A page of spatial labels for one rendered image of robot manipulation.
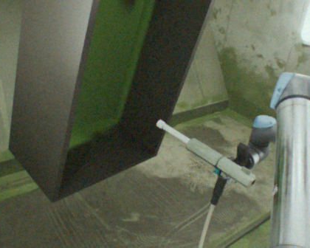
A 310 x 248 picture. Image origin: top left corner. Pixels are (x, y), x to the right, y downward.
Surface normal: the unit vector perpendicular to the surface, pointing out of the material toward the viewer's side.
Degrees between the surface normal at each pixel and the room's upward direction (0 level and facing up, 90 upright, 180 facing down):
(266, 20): 90
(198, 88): 57
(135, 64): 90
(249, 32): 90
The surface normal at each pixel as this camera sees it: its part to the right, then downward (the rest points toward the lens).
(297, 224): -0.22, -0.68
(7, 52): 0.63, -0.16
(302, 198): 0.00, -0.65
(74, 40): -0.67, 0.22
